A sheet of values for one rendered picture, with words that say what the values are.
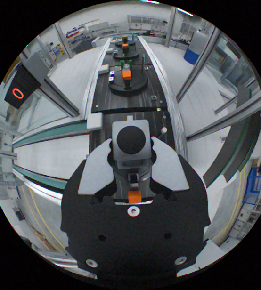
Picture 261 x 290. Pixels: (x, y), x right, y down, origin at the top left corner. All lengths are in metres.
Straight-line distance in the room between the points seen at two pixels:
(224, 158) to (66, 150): 0.49
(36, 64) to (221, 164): 0.40
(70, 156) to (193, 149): 0.50
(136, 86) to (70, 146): 0.31
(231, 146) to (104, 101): 0.37
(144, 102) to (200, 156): 0.33
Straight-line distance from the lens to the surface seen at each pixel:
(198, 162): 0.46
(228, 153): 0.25
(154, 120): 0.28
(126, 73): 0.24
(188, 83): 0.34
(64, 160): 0.40
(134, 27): 9.04
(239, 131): 0.23
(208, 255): 3.20
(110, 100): 0.31
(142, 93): 0.32
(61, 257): 0.46
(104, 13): 10.65
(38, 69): 0.18
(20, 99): 0.23
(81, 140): 0.36
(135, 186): 0.16
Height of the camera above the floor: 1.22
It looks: 81 degrees down
